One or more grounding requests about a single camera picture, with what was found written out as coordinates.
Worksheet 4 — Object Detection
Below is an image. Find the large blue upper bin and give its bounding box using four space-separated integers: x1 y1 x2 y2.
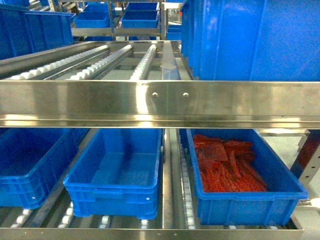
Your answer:
181 0 320 82
0 4 74 60

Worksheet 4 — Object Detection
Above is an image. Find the orange caps pile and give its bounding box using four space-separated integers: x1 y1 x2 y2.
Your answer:
193 134 267 193

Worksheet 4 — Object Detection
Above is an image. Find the stainless steel flow rack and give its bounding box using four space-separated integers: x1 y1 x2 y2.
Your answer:
0 40 320 240

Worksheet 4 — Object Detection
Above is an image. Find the blue plastic bin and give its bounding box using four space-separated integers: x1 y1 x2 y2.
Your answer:
0 128 89 209
63 128 163 220

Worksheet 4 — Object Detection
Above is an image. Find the blue bin with orange caps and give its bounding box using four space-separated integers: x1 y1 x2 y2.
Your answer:
180 129 308 226

